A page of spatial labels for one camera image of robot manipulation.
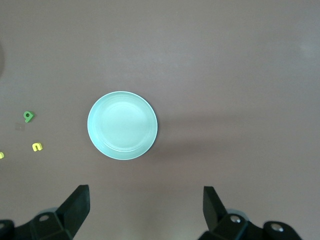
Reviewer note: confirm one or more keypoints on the green foam letter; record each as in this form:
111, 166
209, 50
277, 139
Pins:
28, 120

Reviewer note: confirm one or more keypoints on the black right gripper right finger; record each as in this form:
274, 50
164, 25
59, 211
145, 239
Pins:
215, 215

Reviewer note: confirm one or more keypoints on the yellow foam letter n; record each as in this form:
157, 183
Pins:
37, 144

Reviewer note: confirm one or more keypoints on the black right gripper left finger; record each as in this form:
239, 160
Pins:
72, 212

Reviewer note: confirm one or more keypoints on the light green plate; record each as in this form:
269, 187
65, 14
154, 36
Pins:
122, 125

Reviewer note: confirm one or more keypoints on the yellow foam letter s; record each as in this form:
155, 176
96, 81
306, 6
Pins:
1, 155

